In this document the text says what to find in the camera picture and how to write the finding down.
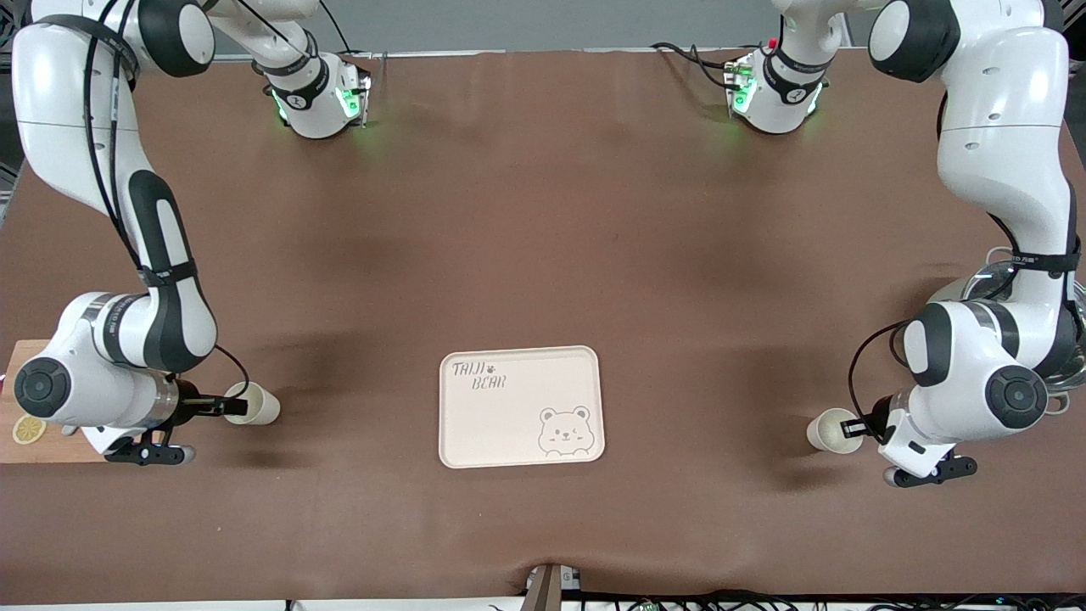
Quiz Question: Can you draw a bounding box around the black base cable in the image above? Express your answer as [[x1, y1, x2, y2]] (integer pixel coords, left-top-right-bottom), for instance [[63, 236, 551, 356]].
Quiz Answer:
[[649, 41, 747, 92]]

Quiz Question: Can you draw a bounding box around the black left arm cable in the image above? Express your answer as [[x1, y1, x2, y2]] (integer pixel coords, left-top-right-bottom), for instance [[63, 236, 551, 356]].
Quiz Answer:
[[848, 320, 913, 425]]

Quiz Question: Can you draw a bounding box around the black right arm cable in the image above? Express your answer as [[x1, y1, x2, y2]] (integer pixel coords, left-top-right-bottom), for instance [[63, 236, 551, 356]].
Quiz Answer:
[[83, 0, 252, 401]]

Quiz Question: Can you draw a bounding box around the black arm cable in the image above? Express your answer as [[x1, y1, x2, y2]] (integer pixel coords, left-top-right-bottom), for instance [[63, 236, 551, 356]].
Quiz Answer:
[[848, 320, 913, 425], [83, 0, 252, 401]]

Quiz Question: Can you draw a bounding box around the wooden cutting board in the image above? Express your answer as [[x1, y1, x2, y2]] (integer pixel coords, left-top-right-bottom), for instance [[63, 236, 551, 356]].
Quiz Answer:
[[0, 339, 109, 464]]

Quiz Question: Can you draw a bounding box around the aluminium frame post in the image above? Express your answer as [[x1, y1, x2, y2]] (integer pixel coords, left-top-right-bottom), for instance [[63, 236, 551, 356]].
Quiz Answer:
[[524, 563, 568, 611]]

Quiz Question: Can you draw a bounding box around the white plastic cup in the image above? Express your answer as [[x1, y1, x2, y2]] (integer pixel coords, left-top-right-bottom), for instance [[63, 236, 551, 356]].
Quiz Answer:
[[806, 408, 864, 454]]

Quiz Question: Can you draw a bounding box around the glass pot lid with knob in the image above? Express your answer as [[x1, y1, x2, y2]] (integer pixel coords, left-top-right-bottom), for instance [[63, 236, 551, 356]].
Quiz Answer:
[[966, 259, 1021, 303]]

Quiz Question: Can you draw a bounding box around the paper cup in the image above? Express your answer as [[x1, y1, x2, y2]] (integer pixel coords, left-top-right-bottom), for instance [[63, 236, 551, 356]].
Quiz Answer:
[[223, 381, 282, 426]]

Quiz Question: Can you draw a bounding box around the cream tray with bear print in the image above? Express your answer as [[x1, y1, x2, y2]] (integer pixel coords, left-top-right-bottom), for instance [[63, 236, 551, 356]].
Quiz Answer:
[[438, 345, 607, 469]]

